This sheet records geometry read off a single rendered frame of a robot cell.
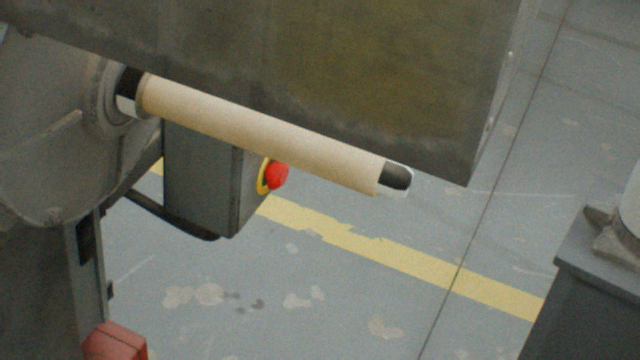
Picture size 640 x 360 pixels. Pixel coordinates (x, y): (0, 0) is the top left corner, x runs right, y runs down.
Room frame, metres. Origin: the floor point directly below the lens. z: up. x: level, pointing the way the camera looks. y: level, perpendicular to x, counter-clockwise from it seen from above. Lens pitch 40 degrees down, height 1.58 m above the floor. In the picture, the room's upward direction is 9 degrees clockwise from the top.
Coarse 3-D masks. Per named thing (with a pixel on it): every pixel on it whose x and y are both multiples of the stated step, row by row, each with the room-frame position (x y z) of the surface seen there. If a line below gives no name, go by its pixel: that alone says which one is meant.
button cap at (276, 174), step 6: (276, 162) 0.73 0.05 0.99; (270, 168) 0.73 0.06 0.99; (276, 168) 0.72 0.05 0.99; (282, 168) 0.73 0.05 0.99; (288, 168) 0.74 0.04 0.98; (270, 174) 0.72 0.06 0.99; (276, 174) 0.72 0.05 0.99; (282, 174) 0.72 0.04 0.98; (288, 174) 0.74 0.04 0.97; (270, 180) 0.71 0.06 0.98; (276, 180) 0.71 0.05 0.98; (282, 180) 0.72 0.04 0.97; (270, 186) 0.71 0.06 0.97; (276, 186) 0.72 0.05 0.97
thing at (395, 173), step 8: (384, 168) 0.41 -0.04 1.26; (392, 168) 0.41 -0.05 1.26; (400, 168) 0.41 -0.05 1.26; (408, 168) 0.42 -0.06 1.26; (384, 176) 0.41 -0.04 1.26; (392, 176) 0.41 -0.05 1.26; (400, 176) 0.41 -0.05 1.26; (408, 176) 0.41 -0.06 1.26; (384, 184) 0.40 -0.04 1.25; (392, 184) 0.40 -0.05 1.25; (400, 184) 0.40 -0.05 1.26; (408, 184) 0.41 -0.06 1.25; (384, 192) 0.40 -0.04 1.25; (392, 192) 0.40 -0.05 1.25; (400, 192) 0.40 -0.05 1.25
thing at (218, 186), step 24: (168, 120) 0.69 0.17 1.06; (168, 144) 0.69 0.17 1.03; (192, 144) 0.68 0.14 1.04; (216, 144) 0.67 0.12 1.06; (168, 168) 0.69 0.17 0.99; (192, 168) 0.68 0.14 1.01; (216, 168) 0.67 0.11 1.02; (240, 168) 0.67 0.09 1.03; (264, 168) 0.72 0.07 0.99; (168, 192) 0.69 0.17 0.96; (192, 192) 0.68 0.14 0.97; (216, 192) 0.67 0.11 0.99; (240, 192) 0.67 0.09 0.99; (264, 192) 0.72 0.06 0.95; (168, 216) 0.71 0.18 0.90; (192, 216) 0.68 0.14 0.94; (216, 216) 0.67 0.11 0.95; (240, 216) 0.67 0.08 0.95
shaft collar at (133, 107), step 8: (128, 72) 0.47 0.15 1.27; (136, 72) 0.47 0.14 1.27; (144, 72) 0.47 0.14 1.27; (120, 80) 0.46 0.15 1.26; (128, 80) 0.46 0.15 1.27; (136, 80) 0.46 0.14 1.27; (144, 80) 0.46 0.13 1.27; (120, 88) 0.46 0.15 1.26; (128, 88) 0.46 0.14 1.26; (136, 88) 0.46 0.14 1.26; (120, 96) 0.46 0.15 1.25; (128, 96) 0.45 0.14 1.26; (136, 96) 0.45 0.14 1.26; (120, 104) 0.46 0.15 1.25; (128, 104) 0.45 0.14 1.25; (136, 104) 0.45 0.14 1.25; (128, 112) 0.46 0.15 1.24; (136, 112) 0.45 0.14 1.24; (144, 112) 0.46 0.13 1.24
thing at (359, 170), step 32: (160, 96) 0.46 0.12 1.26; (192, 96) 0.45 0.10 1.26; (192, 128) 0.45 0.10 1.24; (224, 128) 0.44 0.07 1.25; (256, 128) 0.43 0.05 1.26; (288, 128) 0.43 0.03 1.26; (288, 160) 0.42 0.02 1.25; (320, 160) 0.41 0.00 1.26; (352, 160) 0.41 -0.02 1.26; (384, 160) 0.41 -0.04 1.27
